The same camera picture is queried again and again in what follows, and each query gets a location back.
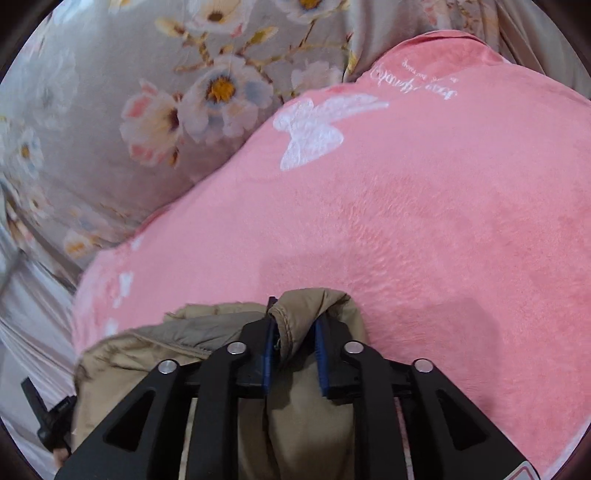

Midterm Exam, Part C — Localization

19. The person's left hand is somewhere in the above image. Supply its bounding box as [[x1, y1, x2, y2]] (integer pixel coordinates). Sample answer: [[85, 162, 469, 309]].
[[52, 448, 70, 469]]

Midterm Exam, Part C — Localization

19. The silver satin curtain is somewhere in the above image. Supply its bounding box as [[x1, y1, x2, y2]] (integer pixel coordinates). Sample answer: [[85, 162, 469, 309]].
[[1, 231, 76, 479]]

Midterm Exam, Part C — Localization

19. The grey floral duvet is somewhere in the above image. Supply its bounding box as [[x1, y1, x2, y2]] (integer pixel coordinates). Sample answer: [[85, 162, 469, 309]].
[[1, 1, 499, 270]]

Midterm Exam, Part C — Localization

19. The olive quilted jacket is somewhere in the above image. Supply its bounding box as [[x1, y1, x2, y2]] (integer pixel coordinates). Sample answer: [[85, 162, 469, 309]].
[[73, 288, 368, 479]]

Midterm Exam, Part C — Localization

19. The beige bed sheet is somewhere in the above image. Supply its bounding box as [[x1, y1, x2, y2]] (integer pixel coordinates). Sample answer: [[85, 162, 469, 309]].
[[482, 1, 590, 98]]

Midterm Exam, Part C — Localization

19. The pink fleece blanket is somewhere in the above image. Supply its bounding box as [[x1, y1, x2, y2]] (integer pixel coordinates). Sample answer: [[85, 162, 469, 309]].
[[73, 31, 590, 478]]

